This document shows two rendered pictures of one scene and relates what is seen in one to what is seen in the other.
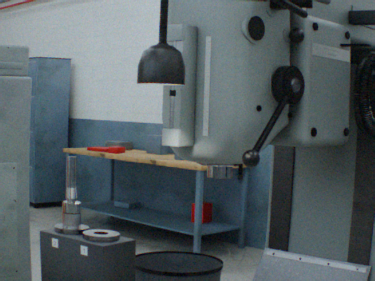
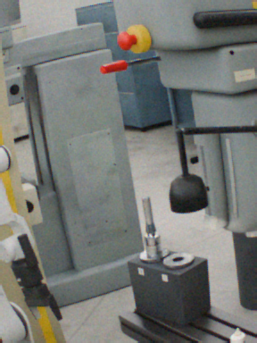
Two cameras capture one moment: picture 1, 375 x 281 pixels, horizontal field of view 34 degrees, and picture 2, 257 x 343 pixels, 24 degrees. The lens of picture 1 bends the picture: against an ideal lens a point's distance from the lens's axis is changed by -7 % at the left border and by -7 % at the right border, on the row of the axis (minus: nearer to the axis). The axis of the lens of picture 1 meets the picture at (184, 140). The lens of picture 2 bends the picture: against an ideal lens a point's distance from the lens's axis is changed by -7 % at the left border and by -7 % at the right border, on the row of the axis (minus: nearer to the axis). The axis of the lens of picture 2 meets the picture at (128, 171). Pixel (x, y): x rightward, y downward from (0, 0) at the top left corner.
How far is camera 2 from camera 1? 0.47 m
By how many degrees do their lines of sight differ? 20
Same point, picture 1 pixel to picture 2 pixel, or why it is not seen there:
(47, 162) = (148, 87)
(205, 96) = (232, 188)
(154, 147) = not seen: hidden behind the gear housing
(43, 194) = (150, 116)
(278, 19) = not seen: outside the picture
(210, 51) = (230, 151)
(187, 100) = (219, 192)
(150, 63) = (177, 197)
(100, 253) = (178, 280)
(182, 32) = (205, 139)
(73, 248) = (156, 276)
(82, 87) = not seen: hidden behind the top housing
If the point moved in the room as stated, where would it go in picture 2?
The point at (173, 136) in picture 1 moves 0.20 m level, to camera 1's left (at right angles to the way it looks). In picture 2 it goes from (211, 222) to (119, 230)
